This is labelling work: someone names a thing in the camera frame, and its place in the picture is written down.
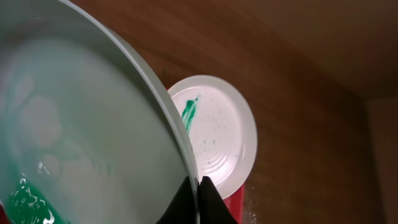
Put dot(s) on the white pink plate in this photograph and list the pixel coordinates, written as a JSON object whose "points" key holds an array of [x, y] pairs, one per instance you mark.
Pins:
{"points": [[221, 128]]}

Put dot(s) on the light blue plate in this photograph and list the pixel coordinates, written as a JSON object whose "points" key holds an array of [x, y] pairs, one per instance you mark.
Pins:
{"points": [[89, 134]]}

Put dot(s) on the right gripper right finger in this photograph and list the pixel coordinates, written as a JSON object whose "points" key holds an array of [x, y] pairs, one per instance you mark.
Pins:
{"points": [[212, 207]]}

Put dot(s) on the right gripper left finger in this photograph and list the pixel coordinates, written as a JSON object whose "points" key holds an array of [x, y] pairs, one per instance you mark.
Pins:
{"points": [[182, 207]]}

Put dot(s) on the red plastic tray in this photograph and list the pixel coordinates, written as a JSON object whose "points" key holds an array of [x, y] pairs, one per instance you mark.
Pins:
{"points": [[235, 202]]}

